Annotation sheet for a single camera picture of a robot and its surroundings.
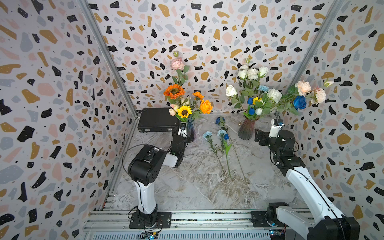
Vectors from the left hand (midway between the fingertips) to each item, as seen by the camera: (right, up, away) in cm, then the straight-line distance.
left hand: (186, 126), depth 94 cm
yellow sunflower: (0, +8, -14) cm, 16 cm away
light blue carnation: (+13, -6, +9) cm, 17 cm away
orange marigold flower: (+7, +19, -4) cm, 21 cm away
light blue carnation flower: (+24, -4, +12) cm, 27 cm away
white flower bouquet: (+41, +15, -6) cm, 44 cm away
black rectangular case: (-25, +5, +23) cm, 34 cm away
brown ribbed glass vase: (+40, -3, +9) cm, 42 cm away
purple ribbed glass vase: (+3, -2, -4) cm, 5 cm away
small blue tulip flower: (+27, -14, +6) cm, 31 cm away
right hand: (+43, -2, -15) cm, 45 cm away
